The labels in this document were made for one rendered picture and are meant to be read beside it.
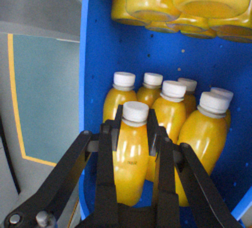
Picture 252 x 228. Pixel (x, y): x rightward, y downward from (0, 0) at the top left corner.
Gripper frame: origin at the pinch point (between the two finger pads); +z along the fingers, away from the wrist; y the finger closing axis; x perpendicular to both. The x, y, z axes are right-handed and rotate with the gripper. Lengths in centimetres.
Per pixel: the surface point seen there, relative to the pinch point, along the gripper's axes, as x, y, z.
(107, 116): -2.6, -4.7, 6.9
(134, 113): 1.0, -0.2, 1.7
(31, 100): -51, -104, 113
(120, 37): 11.4, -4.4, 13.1
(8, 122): -85, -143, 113
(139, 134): -1.9, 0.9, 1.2
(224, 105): 4.3, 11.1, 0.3
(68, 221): -77, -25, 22
